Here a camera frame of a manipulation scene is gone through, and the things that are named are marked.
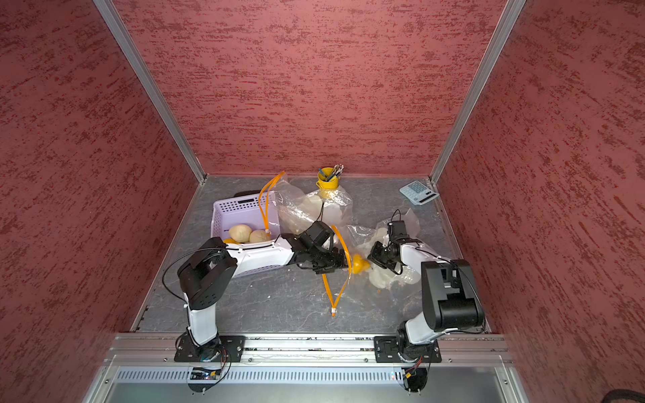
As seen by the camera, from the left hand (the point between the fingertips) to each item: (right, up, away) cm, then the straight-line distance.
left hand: (343, 272), depth 84 cm
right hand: (+10, +2, +8) cm, 14 cm away
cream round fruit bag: (-39, +12, +8) cm, 42 cm away
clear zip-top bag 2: (+8, +10, +10) cm, 16 cm away
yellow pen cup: (-7, +32, +22) cm, 39 cm away
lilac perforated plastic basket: (-36, +20, +22) cm, 47 cm away
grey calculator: (+37, +28, +29) cm, 54 cm away
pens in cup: (-2, +37, +17) cm, 40 cm away
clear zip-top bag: (-18, +21, +10) cm, 29 cm away
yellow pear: (-44, +9, +12) cm, 46 cm away
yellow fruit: (+6, +2, +1) cm, 6 cm away
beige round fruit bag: (-32, +11, +8) cm, 35 cm away
